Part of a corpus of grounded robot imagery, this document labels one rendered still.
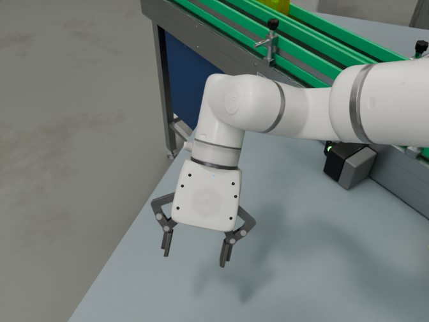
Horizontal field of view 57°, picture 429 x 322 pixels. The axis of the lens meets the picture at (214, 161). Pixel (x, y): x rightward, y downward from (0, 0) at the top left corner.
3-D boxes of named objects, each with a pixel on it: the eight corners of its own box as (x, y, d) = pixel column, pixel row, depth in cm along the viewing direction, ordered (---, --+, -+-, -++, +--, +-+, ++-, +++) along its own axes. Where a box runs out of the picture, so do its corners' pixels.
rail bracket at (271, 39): (276, 66, 112) (282, 21, 102) (257, 75, 109) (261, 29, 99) (267, 61, 114) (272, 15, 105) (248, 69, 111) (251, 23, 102)
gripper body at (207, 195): (182, 151, 58) (168, 224, 60) (249, 165, 59) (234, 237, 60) (184, 146, 66) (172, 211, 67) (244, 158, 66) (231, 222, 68)
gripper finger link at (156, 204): (152, 184, 62) (148, 218, 63) (202, 191, 62) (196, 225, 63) (154, 183, 63) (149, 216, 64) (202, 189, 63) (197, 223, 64)
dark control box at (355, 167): (368, 177, 99) (377, 153, 93) (346, 191, 95) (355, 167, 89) (342, 158, 103) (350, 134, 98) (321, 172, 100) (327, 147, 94)
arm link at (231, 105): (306, 86, 54) (256, 71, 48) (288, 161, 56) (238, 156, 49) (234, 78, 66) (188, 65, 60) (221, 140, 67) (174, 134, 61)
